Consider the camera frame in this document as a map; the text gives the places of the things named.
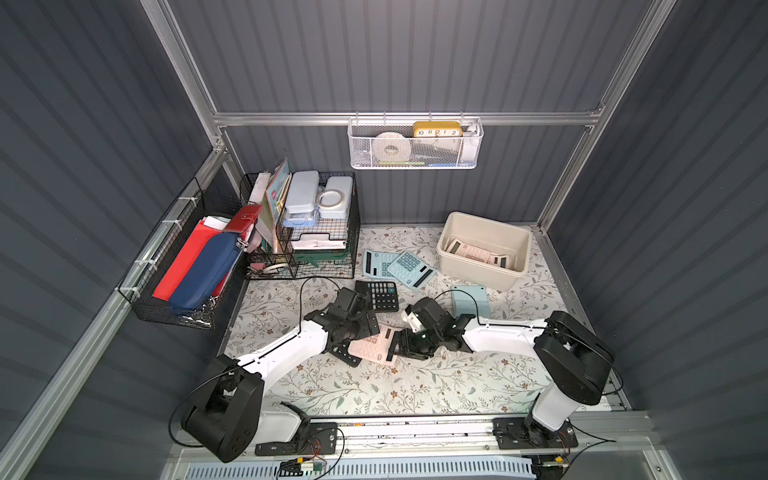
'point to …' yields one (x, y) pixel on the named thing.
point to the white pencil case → (303, 195)
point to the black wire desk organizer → (303, 225)
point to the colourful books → (274, 203)
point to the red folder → (192, 254)
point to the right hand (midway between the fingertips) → (401, 356)
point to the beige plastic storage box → (496, 238)
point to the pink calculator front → (375, 347)
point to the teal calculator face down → (470, 300)
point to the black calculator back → (382, 295)
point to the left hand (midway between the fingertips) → (366, 328)
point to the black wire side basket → (194, 207)
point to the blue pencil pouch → (207, 273)
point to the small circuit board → (295, 467)
